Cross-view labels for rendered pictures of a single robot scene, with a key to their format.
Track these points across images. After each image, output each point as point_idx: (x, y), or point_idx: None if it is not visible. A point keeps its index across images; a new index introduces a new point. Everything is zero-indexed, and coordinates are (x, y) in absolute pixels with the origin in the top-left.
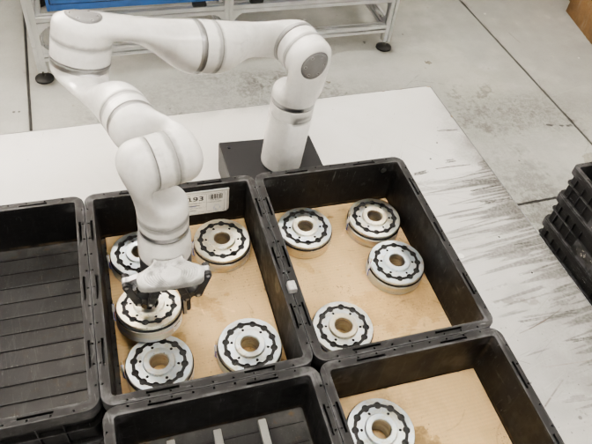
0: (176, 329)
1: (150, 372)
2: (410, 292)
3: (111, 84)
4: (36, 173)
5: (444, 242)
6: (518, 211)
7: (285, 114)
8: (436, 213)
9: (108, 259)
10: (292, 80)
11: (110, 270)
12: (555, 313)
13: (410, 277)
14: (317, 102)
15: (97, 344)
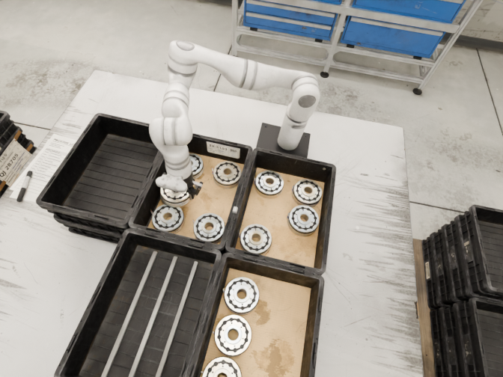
0: (183, 205)
1: (161, 219)
2: (304, 236)
3: (174, 85)
4: None
5: (327, 221)
6: (408, 218)
7: (289, 120)
8: (358, 200)
9: None
10: (293, 105)
11: None
12: (391, 280)
13: (306, 229)
14: (331, 116)
15: (140, 198)
